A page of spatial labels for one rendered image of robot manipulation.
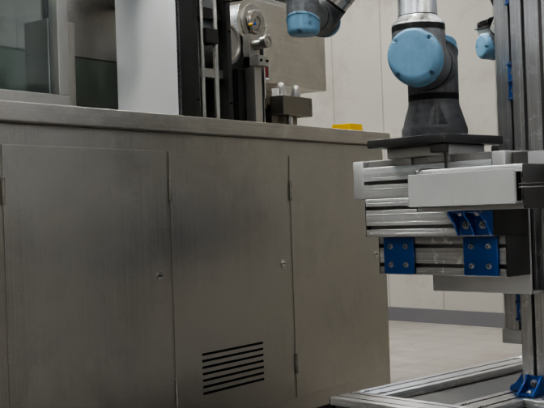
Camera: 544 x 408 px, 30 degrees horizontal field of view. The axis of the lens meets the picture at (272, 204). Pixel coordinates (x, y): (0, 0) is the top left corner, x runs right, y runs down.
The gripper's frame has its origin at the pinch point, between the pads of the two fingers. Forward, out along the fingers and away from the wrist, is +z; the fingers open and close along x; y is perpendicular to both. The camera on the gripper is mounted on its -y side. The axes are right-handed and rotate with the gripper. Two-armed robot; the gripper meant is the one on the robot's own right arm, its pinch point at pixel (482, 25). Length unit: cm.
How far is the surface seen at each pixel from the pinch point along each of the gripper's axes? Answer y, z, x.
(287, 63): -4, 75, -41
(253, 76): 6, 5, -77
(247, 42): -5, 5, -77
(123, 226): 42, -60, -134
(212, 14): -10, -17, -93
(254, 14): -13, 8, -73
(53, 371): 69, -72, -156
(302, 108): 17, 20, -58
